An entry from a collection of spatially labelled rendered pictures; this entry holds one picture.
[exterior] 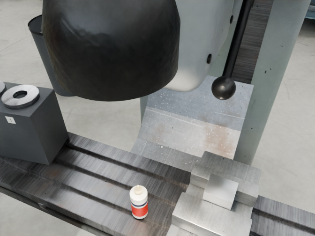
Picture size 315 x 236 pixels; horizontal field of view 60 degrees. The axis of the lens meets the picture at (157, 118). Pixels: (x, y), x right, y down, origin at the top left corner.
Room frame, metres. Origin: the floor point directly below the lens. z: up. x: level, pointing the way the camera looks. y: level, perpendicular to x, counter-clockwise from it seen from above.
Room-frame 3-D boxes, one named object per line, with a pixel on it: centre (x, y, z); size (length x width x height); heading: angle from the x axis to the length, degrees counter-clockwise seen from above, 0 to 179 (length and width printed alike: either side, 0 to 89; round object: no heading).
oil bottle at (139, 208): (0.35, 0.04, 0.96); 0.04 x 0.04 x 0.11
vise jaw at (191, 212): (0.28, -0.11, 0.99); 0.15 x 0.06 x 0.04; 65
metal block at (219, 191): (0.33, -0.13, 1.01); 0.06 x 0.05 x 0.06; 65
